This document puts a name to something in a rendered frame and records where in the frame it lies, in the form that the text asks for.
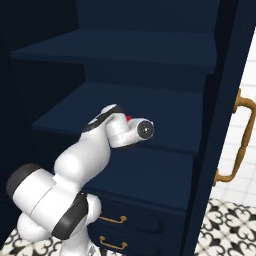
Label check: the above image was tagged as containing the navy open cabinet with shelves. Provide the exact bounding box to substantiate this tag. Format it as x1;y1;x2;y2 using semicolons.
0;0;241;256

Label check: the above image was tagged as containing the navy cabinet door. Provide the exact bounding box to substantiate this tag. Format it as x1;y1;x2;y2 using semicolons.
181;0;256;256

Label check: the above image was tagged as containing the navy drawer front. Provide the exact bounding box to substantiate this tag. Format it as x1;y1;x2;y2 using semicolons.
87;193;186;236
87;223;184;256

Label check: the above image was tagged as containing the brass drawer handle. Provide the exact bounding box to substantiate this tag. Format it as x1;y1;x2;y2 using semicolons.
98;215;128;225
99;235;129;251

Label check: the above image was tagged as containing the brass cabinet door handle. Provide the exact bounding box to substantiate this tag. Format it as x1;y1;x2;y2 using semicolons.
213;88;256;187

